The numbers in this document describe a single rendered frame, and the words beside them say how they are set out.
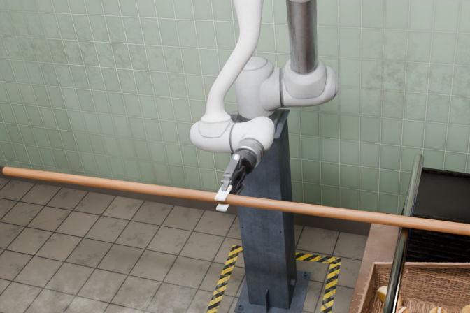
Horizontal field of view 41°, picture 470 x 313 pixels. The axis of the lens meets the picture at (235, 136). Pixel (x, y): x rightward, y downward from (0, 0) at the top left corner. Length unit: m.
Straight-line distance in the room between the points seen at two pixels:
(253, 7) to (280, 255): 1.28
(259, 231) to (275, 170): 0.36
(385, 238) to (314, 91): 0.68
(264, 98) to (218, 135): 0.38
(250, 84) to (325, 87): 0.28
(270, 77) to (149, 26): 0.98
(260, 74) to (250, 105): 0.13
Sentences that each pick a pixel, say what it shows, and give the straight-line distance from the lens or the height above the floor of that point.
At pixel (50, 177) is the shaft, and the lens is 2.13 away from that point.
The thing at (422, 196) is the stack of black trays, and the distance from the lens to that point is 2.32.
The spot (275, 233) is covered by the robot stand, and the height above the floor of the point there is 0.49.
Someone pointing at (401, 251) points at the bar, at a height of 1.17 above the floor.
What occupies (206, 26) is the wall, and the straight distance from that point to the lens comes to 3.05.
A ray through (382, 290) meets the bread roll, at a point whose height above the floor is 0.65.
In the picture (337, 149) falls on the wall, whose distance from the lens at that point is 3.17.
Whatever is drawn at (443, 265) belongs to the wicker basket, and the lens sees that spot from 2.23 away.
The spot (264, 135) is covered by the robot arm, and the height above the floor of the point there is 1.22.
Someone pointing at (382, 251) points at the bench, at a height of 0.58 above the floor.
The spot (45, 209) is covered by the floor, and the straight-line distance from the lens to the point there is 4.03.
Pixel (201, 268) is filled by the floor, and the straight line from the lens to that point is 3.35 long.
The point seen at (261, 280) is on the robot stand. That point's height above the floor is 0.18.
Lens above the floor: 2.33
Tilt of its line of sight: 33 degrees down
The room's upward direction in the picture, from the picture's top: 7 degrees counter-clockwise
